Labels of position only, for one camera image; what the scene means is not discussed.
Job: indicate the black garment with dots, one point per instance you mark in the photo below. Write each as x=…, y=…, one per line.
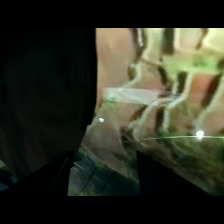
x=43, y=90

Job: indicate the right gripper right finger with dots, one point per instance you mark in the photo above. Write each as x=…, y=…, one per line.
x=160, y=181

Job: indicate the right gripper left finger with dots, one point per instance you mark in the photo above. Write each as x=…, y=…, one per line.
x=50, y=180

